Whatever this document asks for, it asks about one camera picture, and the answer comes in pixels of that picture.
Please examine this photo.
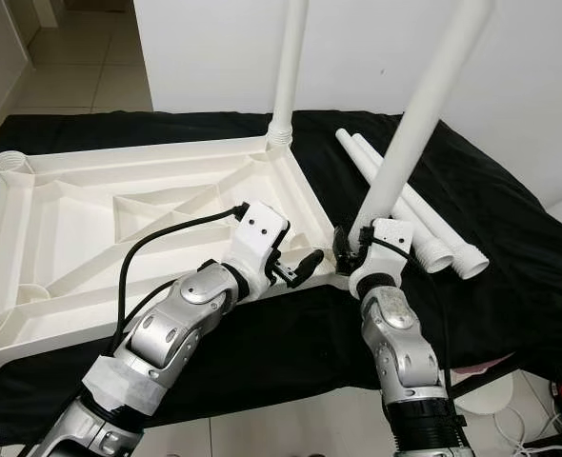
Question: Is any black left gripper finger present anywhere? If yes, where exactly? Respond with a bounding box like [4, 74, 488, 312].
[291, 250, 326, 285]

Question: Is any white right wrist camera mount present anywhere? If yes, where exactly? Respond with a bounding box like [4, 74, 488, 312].
[348, 219, 415, 298]

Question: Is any white round stand base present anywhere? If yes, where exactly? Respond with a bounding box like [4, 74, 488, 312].
[452, 371, 520, 415]

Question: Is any black tablecloth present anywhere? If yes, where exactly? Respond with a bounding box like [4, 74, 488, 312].
[0, 109, 562, 448]

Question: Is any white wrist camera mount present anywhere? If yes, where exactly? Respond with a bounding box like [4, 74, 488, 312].
[348, 219, 415, 298]
[226, 202, 291, 301]

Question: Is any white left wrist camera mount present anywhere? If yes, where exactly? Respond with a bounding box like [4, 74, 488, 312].
[226, 202, 291, 301]

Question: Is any white plastic children table top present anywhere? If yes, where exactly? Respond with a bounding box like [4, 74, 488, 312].
[0, 133, 358, 387]

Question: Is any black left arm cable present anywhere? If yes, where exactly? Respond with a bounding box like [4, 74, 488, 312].
[114, 205, 249, 358]

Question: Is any white plastic table leg tube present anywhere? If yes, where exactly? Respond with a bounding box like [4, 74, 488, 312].
[334, 130, 455, 275]
[351, 133, 492, 280]
[350, 0, 498, 247]
[267, 0, 311, 149]

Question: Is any pink flat board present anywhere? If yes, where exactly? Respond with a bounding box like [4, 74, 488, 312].
[452, 354, 520, 377]

